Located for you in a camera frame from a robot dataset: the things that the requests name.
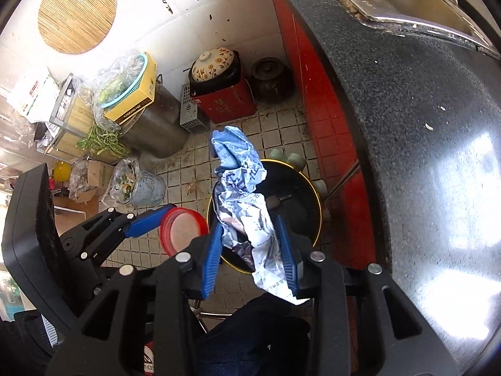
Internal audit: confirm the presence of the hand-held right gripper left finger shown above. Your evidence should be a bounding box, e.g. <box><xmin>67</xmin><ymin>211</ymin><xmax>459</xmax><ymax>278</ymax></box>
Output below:
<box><xmin>47</xmin><ymin>225</ymin><xmax>225</xmax><ymax>376</ymax></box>

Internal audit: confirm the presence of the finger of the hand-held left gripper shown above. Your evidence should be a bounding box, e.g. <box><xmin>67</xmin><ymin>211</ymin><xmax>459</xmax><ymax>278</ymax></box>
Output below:
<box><xmin>60</xmin><ymin>204</ymin><xmax>178</xmax><ymax>268</ymax></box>

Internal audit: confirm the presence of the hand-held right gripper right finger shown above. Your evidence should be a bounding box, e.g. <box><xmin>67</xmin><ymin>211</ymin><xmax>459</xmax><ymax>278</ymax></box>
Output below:
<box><xmin>276</xmin><ymin>215</ymin><xmax>460</xmax><ymax>376</ymax></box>

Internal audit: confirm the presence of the red round plastic lid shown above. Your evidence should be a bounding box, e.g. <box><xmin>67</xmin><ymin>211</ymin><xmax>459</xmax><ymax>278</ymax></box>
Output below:
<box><xmin>160</xmin><ymin>207</ymin><xmax>208</xmax><ymax>257</ymax></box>

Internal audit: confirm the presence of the black bin with gold rim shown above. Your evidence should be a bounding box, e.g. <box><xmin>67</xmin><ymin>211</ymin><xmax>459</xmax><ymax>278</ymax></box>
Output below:
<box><xmin>207</xmin><ymin>159</ymin><xmax>323</xmax><ymax>275</ymax></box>

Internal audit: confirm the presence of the blue white wrapper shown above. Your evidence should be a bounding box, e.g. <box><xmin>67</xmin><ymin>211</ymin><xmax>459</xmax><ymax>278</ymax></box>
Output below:
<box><xmin>209</xmin><ymin>125</ymin><xmax>310</xmax><ymax>306</ymax></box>

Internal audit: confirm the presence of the blue patterned bucket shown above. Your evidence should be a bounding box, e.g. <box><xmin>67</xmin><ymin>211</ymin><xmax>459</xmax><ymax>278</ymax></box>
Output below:
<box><xmin>129</xmin><ymin>170</ymin><xmax>167</xmax><ymax>207</ymax></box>

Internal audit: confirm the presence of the clear bag of food scraps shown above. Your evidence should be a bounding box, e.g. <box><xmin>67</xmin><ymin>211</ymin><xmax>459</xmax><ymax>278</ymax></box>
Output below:
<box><xmin>102</xmin><ymin>157</ymin><xmax>142</xmax><ymax>205</ymax></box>

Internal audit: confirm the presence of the yellow plastic container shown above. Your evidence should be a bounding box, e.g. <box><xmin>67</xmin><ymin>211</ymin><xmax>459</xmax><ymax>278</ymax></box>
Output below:
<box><xmin>53</xmin><ymin>160</ymin><xmax>73</xmax><ymax>183</ymax></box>

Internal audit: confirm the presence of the small brown cardboard box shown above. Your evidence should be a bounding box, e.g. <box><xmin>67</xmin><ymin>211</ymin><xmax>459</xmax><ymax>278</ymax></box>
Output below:
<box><xmin>70</xmin><ymin>159</ymin><xmax>116</xmax><ymax>204</ymax></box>

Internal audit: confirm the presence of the person's dark trouser leg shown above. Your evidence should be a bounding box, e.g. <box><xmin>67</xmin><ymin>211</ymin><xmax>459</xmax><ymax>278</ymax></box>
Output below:
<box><xmin>196</xmin><ymin>294</ymin><xmax>314</xmax><ymax>376</ymax></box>

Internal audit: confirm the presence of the pile of green beans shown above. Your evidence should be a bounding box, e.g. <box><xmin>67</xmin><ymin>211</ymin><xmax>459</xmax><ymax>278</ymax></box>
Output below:
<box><xmin>76</xmin><ymin>123</ymin><xmax>130</xmax><ymax>157</ymax></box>

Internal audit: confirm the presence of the large steel pot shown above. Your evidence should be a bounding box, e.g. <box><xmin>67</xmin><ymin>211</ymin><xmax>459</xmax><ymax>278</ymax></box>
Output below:
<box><xmin>117</xmin><ymin>74</ymin><xmax>190</xmax><ymax>159</ymax></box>

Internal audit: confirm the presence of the black mesh chair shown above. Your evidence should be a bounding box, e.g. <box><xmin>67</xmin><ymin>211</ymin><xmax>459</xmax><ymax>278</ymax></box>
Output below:
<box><xmin>0</xmin><ymin>309</ymin><xmax>75</xmax><ymax>376</ymax></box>

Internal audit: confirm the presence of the grey metal box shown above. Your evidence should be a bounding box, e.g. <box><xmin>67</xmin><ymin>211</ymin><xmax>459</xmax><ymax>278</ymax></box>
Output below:
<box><xmin>179</xmin><ymin>83</ymin><xmax>210</xmax><ymax>133</ymax></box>

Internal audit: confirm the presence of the yellow cardboard box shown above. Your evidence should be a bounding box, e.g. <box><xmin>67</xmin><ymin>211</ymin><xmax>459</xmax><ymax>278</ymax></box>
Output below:
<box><xmin>102</xmin><ymin>52</ymin><xmax>158</xmax><ymax>125</ymax></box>

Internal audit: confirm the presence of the bamboo crate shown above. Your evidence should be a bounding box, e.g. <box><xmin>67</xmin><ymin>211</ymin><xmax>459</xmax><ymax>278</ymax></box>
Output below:
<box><xmin>47</xmin><ymin>72</ymin><xmax>98</xmax><ymax>158</ymax></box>

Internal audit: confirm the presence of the teal plastic basket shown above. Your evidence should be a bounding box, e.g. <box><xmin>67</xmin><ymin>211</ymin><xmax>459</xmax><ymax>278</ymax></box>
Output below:
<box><xmin>94</xmin><ymin>53</ymin><xmax>149</xmax><ymax>109</ymax></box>

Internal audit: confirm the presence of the white printed paper box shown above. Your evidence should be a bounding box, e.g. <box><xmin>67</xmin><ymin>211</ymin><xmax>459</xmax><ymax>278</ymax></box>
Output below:
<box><xmin>8</xmin><ymin>72</ymin><xmax>60</xmax><ymax>124</ymax></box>

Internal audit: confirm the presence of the clear bag of greens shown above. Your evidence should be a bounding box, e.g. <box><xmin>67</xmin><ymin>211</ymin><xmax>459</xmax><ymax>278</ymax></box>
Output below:
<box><xmin>91</xmin><ymin>52</ymin><xmax>146</xmax><ymax>130</ymax></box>

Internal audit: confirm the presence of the red square container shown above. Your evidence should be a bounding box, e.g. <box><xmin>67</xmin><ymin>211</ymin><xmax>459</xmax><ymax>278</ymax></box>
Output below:
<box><xmin>190</xmin><ymin>74</ymin><xmax>257</xmax><ymax>124</ymax></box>

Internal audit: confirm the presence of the floral ceramic pot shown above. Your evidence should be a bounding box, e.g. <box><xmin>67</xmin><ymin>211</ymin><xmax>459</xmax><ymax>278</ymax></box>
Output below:
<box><xmin>188</xmin><ymin>47</ymin><xmax>241</xmax><ymax>97</ymax></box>

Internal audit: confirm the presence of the dark brown clay jar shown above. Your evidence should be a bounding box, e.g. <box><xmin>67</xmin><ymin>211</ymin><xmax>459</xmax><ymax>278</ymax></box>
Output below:
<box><xmin>250</xmin><ymin>57</ymin><xmax>293</xmax><ymax>102</ymax></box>

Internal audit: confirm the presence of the round bamboo mat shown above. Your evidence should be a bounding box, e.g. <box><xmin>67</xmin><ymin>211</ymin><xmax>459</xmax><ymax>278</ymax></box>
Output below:
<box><xmin>38</xmin><ymin>0</ymin><xmax>118</xmax><ymax>55</ymax></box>

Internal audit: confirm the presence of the stainless steel sink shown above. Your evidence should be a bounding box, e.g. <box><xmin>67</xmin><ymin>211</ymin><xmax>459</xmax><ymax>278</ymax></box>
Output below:
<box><xmin>352</xmin><ymin>0</ymin><xmax>494</xmax><ymax>53</ymax></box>

